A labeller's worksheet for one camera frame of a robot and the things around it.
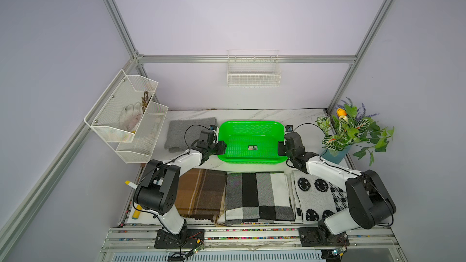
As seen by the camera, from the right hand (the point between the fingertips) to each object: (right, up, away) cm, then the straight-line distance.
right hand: (283, 144), depth 93 cm
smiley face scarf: (+11, -23, -13) cm, 29 cm away
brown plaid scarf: (-41, -22, -11) cm, 48 cm away
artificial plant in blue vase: (+21, +9, -24) cm, 33 cm away
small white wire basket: (-16, +40, 0) cm, 43 cm away
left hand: (-32, -1, +2) cm, 32 cm away
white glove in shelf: (-71, +13, -16) cm, 74 cm away
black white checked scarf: (-15, -24, -10) cm, 30 cm away
